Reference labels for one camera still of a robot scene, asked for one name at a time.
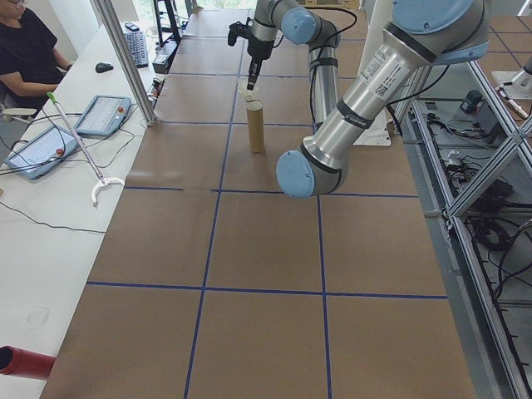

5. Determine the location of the white side desk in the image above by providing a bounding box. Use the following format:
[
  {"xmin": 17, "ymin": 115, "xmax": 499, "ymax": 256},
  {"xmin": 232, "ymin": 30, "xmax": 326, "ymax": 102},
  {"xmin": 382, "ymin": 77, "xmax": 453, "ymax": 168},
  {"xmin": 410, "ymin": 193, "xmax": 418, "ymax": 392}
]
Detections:
[{"xmin": 0, "ymin": 20, "xmax": 184, "ymax": 399}]

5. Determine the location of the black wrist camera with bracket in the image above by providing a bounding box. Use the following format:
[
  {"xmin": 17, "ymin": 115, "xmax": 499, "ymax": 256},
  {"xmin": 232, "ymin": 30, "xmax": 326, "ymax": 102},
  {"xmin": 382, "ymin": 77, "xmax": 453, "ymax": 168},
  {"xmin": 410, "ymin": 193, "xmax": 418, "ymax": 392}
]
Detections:
[{"xmin": 227, "ymin": 19, "xmax": 252, "ymax": 47}]

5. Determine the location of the person in black shirt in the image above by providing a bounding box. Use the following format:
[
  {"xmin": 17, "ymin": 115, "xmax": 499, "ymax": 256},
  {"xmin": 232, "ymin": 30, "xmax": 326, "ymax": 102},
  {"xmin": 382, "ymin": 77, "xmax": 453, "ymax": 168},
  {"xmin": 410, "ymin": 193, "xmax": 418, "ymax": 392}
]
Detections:
[{"xmin": 0, "ymin": 0, "xmax": 76, "ymax": 110}]

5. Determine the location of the aluminium profile post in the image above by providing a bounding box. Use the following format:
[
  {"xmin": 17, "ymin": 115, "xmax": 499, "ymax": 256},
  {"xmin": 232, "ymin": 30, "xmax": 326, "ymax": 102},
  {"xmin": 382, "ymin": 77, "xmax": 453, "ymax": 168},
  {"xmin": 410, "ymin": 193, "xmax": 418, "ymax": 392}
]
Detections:
[{"xmin": 93, "ymin": 0, "xmax": 159, "ymax": 126}]

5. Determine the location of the thin black desk cable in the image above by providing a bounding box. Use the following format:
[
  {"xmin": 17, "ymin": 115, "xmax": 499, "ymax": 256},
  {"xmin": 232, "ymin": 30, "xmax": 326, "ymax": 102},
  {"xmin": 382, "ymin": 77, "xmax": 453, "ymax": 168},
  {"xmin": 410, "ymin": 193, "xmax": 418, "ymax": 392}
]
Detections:
[{"xmin": 0, "ymin": 199, "xmax": 108, "ymax": 235}]

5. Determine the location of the black computer box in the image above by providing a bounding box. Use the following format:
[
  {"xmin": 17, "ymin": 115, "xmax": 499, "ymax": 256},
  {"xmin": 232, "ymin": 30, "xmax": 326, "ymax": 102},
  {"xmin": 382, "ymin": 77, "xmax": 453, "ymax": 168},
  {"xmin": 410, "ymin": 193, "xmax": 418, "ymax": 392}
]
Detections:
[{"xmin": 151, "ymin": 41, "xmax": 180, "ymax": 75}]

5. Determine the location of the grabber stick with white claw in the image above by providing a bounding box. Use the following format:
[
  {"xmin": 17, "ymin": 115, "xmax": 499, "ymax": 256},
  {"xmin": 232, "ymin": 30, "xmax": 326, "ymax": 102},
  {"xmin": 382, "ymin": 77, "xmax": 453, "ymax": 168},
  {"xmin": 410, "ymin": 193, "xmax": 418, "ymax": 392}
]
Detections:
[{"xmin": 46, "ymin": 91, "xmax": 125, "ymax": 208}]

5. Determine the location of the teal black power tool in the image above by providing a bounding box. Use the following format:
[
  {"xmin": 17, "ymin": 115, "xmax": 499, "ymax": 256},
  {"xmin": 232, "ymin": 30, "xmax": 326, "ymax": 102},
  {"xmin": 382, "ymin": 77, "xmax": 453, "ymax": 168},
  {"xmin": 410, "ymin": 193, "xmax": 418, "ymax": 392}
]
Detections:
[{"xmin": 459, "ymin": 89, "xmax": 485, "ymax": 116}]

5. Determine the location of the white chair armrest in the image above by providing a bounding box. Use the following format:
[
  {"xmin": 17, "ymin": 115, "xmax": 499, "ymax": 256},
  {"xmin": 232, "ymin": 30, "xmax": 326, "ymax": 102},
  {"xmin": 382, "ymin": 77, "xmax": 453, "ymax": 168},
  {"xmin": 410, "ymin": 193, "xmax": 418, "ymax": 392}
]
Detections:
[{"xmin": 2, "ymin": 107, "xmax": 39, "ymax": 121}]

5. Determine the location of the aluminium V-shaped frame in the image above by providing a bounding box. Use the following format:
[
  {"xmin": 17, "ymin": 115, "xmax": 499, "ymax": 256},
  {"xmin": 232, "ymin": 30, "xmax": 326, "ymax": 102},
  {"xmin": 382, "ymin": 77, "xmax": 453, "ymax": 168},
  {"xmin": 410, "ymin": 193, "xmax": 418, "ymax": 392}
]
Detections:
[{"xmin": 390, "ymin": 62, "xmax": 532, "ymax": 399}]

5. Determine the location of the blue grey teach pendant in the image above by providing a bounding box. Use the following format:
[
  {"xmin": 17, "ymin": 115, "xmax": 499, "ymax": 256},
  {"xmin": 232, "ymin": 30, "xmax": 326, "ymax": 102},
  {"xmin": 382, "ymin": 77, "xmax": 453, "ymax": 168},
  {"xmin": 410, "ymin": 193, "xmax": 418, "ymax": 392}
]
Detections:
[
  {"xmin": 74, "ymin": 94, "xmax": 133, "ymax": 140},
  {"xmin": 2, "ymin": 124, "xmax": 82, "ymax": 180}
]

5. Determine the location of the brass cable connector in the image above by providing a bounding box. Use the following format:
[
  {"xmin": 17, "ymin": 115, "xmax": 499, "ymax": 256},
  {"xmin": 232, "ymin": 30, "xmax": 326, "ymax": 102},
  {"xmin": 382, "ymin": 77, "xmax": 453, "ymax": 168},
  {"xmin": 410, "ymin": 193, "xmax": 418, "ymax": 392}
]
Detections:
[{"xmin": 504, "ymin": 88, "xmax": 526, "ymax": 121}]

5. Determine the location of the brown cardboard tube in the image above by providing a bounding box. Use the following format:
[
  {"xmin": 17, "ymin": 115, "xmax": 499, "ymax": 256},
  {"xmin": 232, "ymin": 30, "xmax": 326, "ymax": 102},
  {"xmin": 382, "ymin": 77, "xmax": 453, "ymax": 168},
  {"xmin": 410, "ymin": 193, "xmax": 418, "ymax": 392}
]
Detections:
[{"xmin": 246, "ymin": 101, "xmax": 266, "ymax": 155}]

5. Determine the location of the red cylinder tube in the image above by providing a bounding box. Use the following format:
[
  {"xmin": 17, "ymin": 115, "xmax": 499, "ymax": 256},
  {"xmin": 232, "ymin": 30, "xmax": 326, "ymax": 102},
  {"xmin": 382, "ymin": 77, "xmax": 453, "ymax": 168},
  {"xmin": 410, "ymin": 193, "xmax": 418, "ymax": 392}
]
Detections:
[{"xmin": 0, "ymin": 344, "xmax": 57, "ymax": 382}]

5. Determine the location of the black power box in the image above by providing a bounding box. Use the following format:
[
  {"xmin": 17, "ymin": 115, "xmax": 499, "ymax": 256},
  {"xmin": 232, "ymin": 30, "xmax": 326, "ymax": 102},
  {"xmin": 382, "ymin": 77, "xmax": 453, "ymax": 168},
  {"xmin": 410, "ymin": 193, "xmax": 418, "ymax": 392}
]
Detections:
[{"xmin": 476, "ymin": 111, "xmax": 509, "ymax": 145}]

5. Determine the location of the black keyboard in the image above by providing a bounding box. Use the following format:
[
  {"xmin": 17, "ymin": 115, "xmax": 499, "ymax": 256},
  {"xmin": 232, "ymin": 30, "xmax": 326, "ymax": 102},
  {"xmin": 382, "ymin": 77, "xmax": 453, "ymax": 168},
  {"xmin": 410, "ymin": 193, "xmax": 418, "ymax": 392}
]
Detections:
[{"xmin": 123, "ymin": 30, "xmax": 150, "ymax": 69}]

